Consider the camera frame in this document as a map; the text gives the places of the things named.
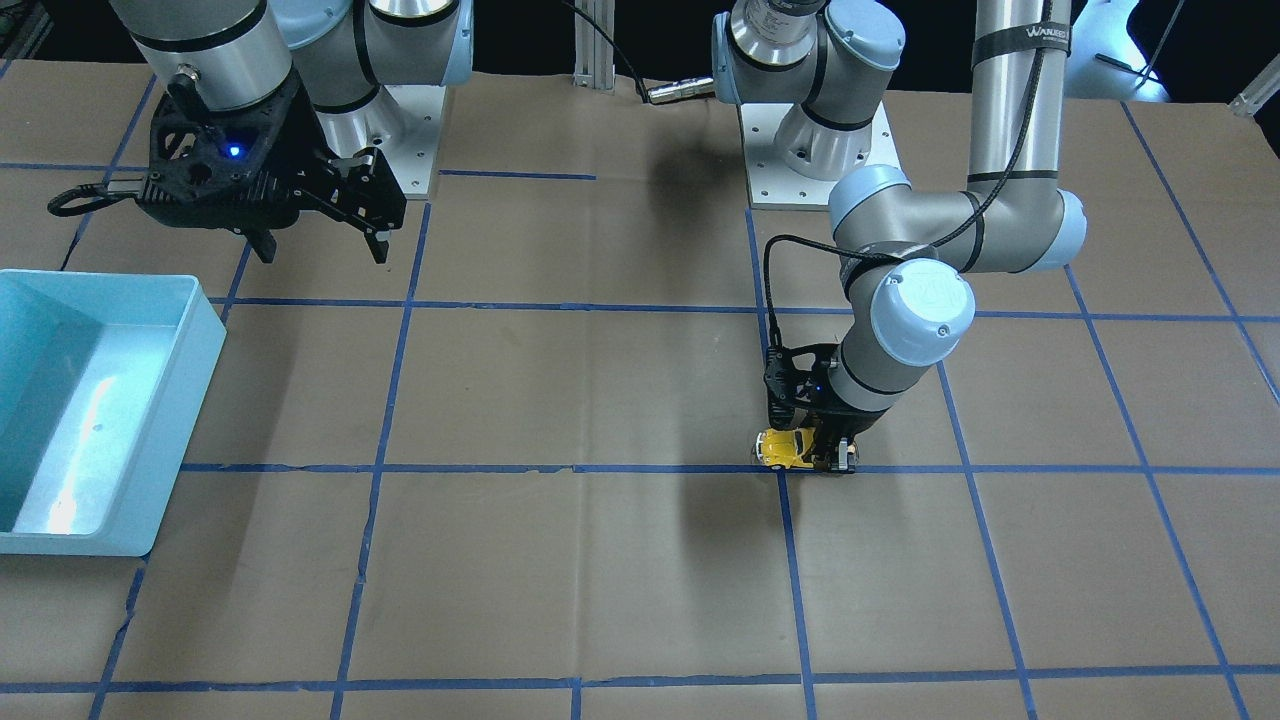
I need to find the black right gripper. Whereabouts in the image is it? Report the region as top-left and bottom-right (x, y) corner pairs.
(134, 72), (407, 264)

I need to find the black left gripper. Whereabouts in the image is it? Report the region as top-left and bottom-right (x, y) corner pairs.
(764, 343), (863, 474)

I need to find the yellow beetle toy car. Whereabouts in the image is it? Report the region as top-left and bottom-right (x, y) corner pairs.
(753, 427), (840, 474)

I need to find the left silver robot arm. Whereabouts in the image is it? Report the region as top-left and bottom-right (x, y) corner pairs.
(713, 1), (1087, 473)

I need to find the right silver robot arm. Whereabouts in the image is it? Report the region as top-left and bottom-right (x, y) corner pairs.
(84, 1), (475, 264)

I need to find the light blue plastic bin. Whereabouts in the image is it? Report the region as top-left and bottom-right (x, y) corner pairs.
(1, 269), (227, 557)

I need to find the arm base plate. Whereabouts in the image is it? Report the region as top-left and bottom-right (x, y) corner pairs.
(737, 102), (901, 211)
(317, 85), (449, 201)

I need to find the aluminium frame post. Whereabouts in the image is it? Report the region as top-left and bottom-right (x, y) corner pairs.
(570, 1), (616, 94)

